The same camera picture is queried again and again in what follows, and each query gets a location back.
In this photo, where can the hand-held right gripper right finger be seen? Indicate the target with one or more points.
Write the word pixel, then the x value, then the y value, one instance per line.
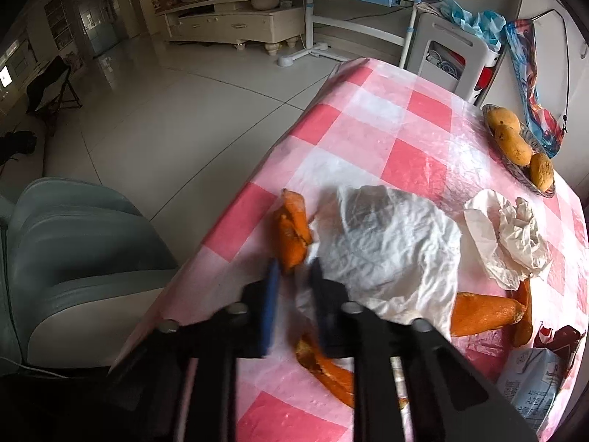
pixel 317 304

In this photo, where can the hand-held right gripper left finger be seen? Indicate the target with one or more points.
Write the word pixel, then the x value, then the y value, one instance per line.
pixel 269 304

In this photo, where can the short orange mango peel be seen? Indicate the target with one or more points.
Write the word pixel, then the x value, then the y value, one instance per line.
pixel 292 244

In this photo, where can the torn orange mango peel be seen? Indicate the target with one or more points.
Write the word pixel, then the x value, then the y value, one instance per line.
pixel 329 370

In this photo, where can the white tissue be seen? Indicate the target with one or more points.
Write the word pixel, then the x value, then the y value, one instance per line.
pixel 391 248

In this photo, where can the long orange mango peel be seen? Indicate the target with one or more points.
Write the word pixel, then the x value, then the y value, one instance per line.
pixel 483 313

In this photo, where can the beige paper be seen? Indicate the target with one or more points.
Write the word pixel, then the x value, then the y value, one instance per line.
pixel 515 239

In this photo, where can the thin orange mango peel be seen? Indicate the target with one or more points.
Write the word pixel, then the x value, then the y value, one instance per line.
pixel 524 327

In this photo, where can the green plush toy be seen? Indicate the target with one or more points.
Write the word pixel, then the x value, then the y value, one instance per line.
pixel 529 382

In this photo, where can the red wrapper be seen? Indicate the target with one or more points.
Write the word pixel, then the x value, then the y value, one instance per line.
pixel 566 338

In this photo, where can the pink checked tablecloth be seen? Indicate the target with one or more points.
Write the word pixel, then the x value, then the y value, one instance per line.
pixel 414 165

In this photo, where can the grey sofa chair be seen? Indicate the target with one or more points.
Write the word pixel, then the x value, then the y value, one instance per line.
pixel 69 262

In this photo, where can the yellow mango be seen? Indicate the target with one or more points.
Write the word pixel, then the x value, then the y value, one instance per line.
pixel 501 117
pixel 513 145
pixel 540 170

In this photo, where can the red container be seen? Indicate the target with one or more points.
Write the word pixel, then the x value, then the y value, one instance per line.
pixel 485 80

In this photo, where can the cream tv cabinet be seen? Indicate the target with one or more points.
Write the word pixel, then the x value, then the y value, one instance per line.
pixel 221 20

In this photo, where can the white plastic stool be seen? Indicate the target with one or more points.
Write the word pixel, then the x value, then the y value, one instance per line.
pixel 441 32

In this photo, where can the black folding chair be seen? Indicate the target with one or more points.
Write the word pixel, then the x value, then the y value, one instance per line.
pixel 50 83

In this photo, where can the blue crumpled cloth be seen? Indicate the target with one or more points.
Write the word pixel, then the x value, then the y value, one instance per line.
pixel 478 23

